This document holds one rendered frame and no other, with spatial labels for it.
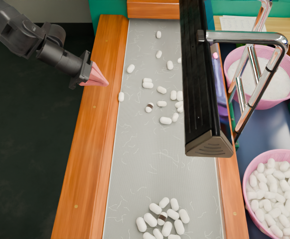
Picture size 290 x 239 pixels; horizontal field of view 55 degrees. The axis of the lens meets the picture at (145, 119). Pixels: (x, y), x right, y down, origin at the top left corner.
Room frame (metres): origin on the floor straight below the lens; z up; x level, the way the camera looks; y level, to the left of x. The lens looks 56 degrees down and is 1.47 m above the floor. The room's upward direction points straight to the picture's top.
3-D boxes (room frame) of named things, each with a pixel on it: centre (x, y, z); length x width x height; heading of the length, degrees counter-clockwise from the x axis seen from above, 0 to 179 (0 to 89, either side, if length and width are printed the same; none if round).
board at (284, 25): (0.89, -0.42, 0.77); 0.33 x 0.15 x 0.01; 87
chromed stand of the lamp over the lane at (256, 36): (0.51, -0.20, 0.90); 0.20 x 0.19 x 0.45; 177
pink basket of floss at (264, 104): (0.68, -0.41, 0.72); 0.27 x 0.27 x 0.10
